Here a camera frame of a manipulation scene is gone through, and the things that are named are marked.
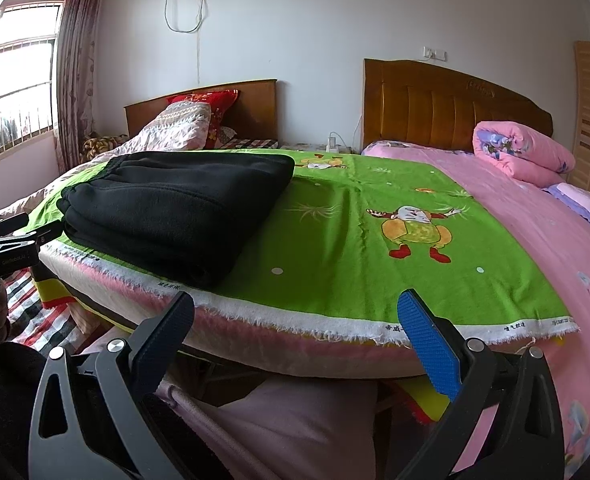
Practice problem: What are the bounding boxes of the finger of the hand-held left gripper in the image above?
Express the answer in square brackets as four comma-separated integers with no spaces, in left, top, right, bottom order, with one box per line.
[12,220,64,260]
[0,211,30,241]

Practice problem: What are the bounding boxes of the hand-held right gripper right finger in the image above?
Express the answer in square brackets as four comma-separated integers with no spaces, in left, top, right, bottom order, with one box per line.
[396,288,566,480]

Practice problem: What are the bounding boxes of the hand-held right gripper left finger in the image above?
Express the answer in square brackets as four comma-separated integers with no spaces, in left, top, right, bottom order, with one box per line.
[27,290,196,480]

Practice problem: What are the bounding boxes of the black pants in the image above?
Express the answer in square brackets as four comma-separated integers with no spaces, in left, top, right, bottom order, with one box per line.
[56,151,296,291]

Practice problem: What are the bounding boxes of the tiger plush toy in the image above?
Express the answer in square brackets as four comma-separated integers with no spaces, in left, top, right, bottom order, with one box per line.
[81,132,128,165]

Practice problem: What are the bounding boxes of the pink fleece pad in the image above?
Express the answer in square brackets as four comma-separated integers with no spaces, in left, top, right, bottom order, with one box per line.
[40,250,476,381]

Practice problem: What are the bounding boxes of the green printed blanket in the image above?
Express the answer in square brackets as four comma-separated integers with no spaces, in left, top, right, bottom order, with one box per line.
[12,149,581,351]

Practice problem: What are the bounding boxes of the barred window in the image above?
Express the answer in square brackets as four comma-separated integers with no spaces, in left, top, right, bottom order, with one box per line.
[0,2,66,166]

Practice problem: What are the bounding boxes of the pink bedsheet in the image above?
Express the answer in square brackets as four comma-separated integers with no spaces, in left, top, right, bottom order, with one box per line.
[361,140,590,480]

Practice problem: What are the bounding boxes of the pale pink cloth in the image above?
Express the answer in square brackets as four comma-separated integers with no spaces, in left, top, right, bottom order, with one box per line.
[160,375,381,480]

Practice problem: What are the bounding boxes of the pale pink floral quilt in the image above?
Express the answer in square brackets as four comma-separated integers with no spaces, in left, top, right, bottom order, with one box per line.
[0,101,213,226]

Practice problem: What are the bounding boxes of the pink patterned curtain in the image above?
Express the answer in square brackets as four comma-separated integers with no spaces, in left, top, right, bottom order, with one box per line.
[55,0,108,173]

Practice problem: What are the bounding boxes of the purple pillow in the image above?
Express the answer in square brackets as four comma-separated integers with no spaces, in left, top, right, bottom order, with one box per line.
[542,182,590,228]

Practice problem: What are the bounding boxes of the folded pink floral quilt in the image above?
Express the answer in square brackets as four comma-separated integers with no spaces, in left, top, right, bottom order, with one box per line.
[472,120,576,184]

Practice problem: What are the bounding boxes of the red patterned pillow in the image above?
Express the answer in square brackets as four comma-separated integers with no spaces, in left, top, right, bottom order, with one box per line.
[167,89,239,150]

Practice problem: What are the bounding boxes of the nightstand with patterned cover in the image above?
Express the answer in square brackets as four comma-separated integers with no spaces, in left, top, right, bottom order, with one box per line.
[277,141,363,156]

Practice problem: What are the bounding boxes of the large wooden headboard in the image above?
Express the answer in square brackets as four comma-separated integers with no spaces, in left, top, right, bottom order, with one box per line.
[363,58,554,155]

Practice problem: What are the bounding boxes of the small wooden headboard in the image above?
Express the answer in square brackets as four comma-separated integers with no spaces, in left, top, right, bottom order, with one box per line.
[124,78,279,142]

